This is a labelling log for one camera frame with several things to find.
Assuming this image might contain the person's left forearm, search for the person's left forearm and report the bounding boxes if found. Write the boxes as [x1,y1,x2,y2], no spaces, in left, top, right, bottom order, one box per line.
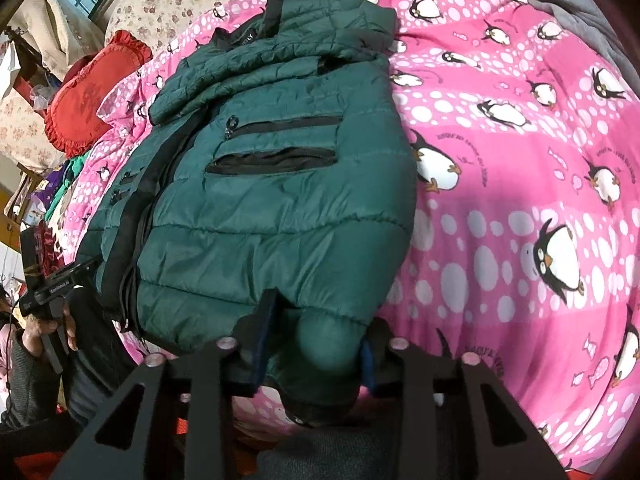
[0,337,68,431]

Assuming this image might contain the red ruffled pillow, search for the red ruffled pillow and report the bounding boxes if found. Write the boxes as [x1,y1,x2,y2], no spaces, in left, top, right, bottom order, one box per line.
[44,30,153,158]

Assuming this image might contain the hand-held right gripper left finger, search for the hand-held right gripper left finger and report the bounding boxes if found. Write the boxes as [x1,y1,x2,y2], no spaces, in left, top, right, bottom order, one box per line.
[50,287,282,480]

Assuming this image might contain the dark green puffer jacket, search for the dark green puffer jacket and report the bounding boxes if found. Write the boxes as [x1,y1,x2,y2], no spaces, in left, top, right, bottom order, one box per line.
[75,0,418,428]

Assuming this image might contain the pink penguin print blanket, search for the pink penguin print blanket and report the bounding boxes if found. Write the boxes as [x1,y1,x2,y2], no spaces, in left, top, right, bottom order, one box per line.
[65,0,640,476]

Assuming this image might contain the beige curtain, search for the beige curtain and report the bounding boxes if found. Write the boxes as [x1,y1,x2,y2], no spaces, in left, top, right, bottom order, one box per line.
[10,0,106,81]

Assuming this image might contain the bright green cloth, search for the bright green cloth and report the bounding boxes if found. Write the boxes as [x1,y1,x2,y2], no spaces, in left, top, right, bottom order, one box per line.
[45,152,92,222]

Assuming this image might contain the grey cloth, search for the grey cloth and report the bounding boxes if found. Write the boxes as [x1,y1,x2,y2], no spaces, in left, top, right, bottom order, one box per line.
[525,0,640,91]

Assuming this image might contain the floral pillow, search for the floral pillow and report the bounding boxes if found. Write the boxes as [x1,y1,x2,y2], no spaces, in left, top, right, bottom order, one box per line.
[0,90,66,171]

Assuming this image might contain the person's dark grey clothing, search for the person's dark grey clothing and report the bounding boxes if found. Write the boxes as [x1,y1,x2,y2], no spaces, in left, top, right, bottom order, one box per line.
[250,422,406,480]

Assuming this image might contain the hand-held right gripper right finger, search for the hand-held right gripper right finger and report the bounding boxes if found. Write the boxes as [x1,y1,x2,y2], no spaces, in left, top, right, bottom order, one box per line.
[359,319,569,480]

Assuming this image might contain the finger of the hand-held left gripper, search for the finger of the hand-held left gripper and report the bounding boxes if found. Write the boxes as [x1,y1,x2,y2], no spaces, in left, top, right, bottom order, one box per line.
[56,255,103,286]

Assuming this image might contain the person's left hand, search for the person's left hand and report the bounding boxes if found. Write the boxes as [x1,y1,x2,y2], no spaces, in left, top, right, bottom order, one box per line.
[21,305,79,361]

